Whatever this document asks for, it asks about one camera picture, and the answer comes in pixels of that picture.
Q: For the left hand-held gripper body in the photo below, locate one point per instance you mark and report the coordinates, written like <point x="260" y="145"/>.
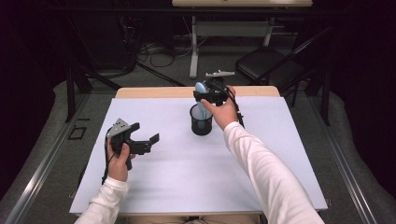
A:
<point x="120" y="138"/>

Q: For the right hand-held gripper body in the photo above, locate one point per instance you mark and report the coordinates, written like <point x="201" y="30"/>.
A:
<point x="218" y="93"/>

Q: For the black mesh pen holder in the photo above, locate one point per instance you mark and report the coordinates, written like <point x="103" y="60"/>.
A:
<point x="196" y="129"/>

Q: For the person's right hand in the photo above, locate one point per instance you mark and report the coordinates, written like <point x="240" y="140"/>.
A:
<point x="225" y="115"/>

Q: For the person's left hand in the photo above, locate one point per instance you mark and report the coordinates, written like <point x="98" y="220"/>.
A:
<point x="118" y="166"/>

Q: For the wooden table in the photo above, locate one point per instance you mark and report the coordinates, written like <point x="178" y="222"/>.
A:
<point x="155" y="92"/>

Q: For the white table mat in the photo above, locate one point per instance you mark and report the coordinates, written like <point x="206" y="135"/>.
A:
<point x="186" y="174"/>

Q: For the black folding chair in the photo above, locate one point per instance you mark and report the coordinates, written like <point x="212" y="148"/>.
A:
<point x="264" y="62"/>

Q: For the white-framed desk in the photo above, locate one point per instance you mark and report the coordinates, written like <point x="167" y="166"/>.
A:
<point x="232" y="28"/>

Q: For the black metal stand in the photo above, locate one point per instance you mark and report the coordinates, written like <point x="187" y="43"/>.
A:
<point x="325" y="99"/>
<point x="70" y="93"/>

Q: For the black equipment case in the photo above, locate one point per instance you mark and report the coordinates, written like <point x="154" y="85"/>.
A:
<point x="102" y="43"/>

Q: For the metal floor rail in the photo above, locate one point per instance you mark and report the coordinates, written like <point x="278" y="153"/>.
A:
<point x="345" y="174"/>
<point x="40" y="174"/>

